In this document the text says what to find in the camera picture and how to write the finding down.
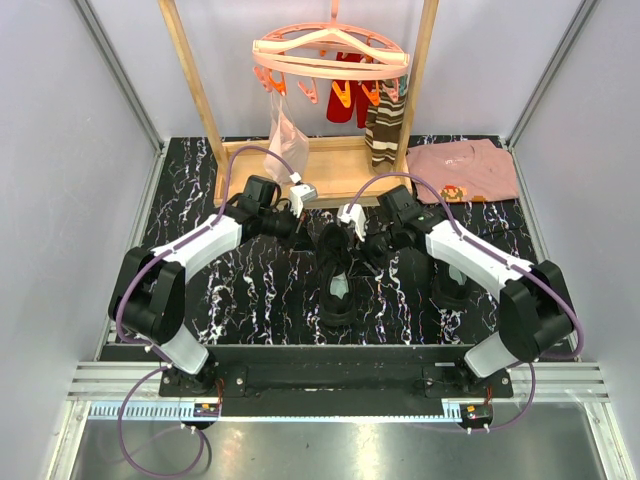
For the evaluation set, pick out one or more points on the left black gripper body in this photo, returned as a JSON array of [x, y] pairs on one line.
[[284, 226]]

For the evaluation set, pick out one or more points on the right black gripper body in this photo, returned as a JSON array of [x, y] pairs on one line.
[[377, 246]]

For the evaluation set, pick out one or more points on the black shoe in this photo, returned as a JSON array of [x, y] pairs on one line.
[[337, 305], [451, 288]]

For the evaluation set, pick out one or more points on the black shoelace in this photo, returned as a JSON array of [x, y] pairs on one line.
[[499, 236]]

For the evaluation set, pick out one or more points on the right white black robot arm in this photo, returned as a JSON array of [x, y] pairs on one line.
[[534, 305]]

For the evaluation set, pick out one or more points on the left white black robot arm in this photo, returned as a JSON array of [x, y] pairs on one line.
[[149, 299]]

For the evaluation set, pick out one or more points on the black marble pattern mat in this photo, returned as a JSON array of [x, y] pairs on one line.
[[262, 294]]

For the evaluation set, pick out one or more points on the pink hanging bra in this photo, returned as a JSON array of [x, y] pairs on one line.
[[286, 141]]

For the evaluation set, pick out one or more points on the brown striped hanging sock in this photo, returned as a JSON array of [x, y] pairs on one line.
[[383, 125]]

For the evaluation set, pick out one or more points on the pink folded t-shirt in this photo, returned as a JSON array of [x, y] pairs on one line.
[[464, 171]]

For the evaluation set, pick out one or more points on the pink round clip hanger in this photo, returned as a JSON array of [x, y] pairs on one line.
[[326, 50]]

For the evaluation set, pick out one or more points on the right orange connector box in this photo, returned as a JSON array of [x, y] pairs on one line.
[[477, 413]]

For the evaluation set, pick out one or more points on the orange connector box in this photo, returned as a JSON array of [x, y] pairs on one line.
[[207, 409], [477, 413]]

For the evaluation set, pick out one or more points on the left orange connector box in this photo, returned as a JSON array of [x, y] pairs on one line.
[[207, 409]]

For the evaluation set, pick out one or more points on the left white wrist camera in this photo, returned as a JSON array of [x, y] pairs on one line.
[[300, 193]]

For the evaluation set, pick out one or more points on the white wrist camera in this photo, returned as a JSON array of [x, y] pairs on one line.
[[353, 215], [300, 193]]

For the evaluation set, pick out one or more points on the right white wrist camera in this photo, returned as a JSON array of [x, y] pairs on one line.
[[353, 215]]

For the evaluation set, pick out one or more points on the wooden drying rack frame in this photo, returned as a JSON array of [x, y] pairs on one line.
[[338, 166]]

